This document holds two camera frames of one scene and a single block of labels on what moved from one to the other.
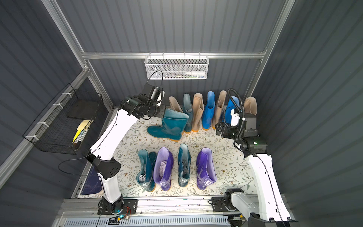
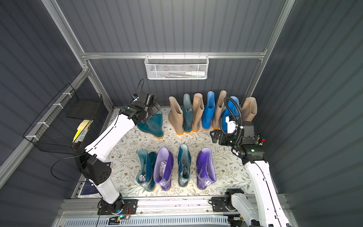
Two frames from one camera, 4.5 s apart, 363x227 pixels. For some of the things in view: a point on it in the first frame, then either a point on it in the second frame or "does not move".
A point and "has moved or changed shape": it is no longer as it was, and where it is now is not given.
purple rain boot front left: [163, 161] does not move
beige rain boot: [198, 107] does not move
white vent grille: [192, 222] does not move
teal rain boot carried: [174, 123] has moved or changed shape
